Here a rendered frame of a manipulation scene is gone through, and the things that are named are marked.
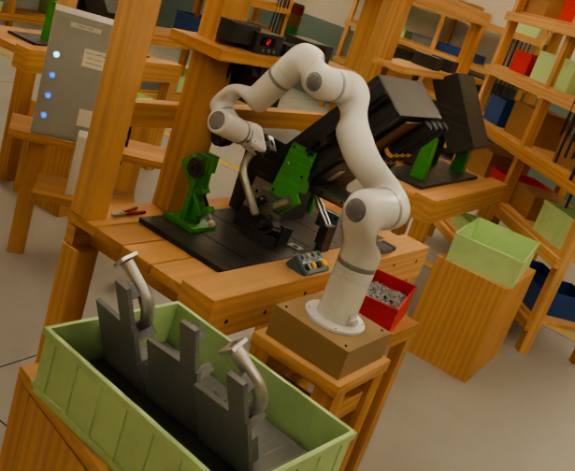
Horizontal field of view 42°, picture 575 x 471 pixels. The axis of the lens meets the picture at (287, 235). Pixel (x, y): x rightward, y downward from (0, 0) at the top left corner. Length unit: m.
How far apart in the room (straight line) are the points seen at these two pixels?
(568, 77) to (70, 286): 4.08
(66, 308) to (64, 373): 1.03
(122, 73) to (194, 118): 0.41
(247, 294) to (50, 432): 0.80
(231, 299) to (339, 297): 0.34
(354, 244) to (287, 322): 0.31
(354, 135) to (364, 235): 0.29
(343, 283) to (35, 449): 0.92
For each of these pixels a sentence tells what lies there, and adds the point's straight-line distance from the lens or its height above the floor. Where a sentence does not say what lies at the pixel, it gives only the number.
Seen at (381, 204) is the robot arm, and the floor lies 1.35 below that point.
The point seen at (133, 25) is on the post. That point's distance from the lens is 2.45.
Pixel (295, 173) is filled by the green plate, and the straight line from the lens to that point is 2.79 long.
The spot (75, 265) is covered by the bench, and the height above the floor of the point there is 0.71.
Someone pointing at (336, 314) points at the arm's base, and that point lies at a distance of 2.20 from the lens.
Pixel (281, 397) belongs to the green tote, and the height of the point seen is 0.92.
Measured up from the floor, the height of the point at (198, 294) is 0.89.
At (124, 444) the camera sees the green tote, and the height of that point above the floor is 0.87.
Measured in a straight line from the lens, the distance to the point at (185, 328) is 1.53.
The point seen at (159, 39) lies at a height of 0.81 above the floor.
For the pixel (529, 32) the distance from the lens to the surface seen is 11.29.
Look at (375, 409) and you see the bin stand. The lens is 3.01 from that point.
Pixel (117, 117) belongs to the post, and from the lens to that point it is 2.52.
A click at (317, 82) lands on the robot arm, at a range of 2.15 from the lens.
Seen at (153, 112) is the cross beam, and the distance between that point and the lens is 2.75.
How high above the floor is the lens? 1.85
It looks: 19 degrees down
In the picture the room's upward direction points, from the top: 19 degrees clockwise
